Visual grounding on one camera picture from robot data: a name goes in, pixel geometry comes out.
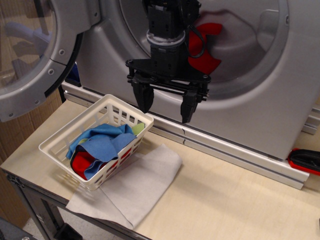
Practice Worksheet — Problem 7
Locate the red cloth with black trim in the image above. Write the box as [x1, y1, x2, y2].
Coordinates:
[69, 147, 133, 181]

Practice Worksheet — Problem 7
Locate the grey washing machine door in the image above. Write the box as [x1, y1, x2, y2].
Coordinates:
[0, 0, 101, 122]

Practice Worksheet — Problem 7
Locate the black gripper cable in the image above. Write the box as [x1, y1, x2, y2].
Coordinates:
[184, 23, 206, 59]

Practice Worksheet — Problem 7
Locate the red and black tool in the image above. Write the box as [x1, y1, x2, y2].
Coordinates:
[287, 148, 320, 176]

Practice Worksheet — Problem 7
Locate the white plastic basket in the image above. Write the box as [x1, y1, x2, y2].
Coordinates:
[39, 94, 154, 191]

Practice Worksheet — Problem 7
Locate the blue cloth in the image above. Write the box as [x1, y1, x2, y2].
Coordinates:
[65, 123, 138, 177]

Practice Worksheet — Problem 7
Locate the green cloth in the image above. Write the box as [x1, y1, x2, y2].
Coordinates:
[131, 122, 145, 136]

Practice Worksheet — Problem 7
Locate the blue object behind door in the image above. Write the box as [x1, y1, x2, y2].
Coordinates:
[65, 62, 82, 87]

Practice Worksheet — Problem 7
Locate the grey felt cloth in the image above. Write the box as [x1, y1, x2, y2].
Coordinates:
[66, 144, 183, 229]

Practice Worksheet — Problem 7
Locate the grey toy washing machine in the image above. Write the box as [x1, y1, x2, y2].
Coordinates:
[76, 0, 320, 159]

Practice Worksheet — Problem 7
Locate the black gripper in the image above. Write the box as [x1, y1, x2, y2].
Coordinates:
[125, 44, 211, 124]

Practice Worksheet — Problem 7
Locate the aluminium table frame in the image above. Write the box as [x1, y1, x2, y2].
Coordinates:
[2, 169, 148, 240]

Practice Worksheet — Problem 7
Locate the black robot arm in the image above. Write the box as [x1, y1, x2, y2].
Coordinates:
[125, 0, 211, 124]

